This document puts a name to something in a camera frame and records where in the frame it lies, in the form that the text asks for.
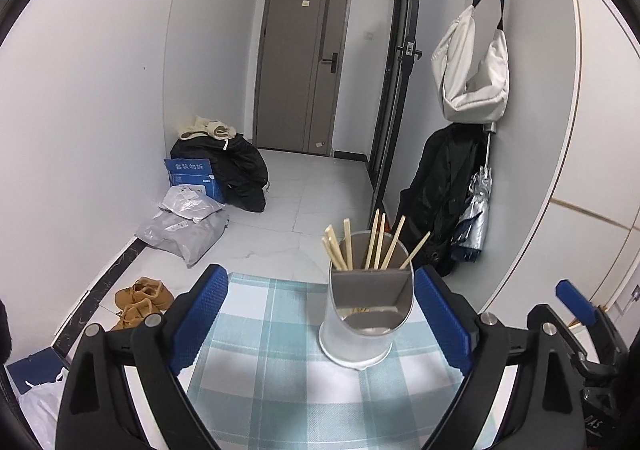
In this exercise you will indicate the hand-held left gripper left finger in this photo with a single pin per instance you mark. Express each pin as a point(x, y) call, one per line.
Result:
point(200, 317)

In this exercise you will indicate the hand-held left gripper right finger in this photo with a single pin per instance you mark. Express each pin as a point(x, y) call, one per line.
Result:
point(445, 320)

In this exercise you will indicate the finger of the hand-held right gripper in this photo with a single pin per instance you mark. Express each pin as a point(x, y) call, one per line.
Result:
point(577, 302)

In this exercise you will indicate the white metal utensil holder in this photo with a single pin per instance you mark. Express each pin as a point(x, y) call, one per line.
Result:
point(350, 345)

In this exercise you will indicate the bunch of wooden chopsticks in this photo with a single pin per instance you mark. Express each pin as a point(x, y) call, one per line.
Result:
point(348, 245)

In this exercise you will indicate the white shoulder bag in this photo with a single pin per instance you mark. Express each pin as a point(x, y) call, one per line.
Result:
point(465, 80)

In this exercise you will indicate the large grey plastic parcel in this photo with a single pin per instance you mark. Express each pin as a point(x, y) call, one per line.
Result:
point(185, 237)

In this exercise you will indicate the silver folding umbrella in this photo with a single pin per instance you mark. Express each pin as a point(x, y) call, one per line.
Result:
point(475, 225)

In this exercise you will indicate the teal checked tablecloth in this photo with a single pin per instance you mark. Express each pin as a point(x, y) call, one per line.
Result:
point(280, 380)

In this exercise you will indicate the small grey plastic parcel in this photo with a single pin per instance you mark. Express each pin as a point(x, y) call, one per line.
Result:
point(190, 202)

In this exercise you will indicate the black hanging jacket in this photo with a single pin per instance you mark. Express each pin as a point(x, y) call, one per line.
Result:
point(440, 190)

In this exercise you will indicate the blue cardboard box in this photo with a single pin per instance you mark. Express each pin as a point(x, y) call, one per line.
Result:
point(190, 170)

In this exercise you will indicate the black clothing pile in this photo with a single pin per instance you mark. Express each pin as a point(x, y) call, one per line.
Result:
point(245, 170)

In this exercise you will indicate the dark blue flat box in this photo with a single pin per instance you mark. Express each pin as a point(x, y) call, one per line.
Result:
point(35, 370)

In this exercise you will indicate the white cabinet with gold trim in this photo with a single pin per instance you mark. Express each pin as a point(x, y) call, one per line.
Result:
point(600, 130)

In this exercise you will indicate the white plastic bag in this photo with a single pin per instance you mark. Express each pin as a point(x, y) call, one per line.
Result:
point(40, 410)

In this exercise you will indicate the cream knitted garment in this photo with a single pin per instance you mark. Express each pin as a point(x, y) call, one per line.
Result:
point(200, 128)

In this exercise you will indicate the dark cloth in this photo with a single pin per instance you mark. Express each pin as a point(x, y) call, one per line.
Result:
point(4, 330)

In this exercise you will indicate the grey entrance door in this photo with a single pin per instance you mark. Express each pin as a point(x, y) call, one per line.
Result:
point(295, 80)

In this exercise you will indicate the black glass door frame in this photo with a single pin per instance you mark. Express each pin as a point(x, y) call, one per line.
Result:
point(400, 105)

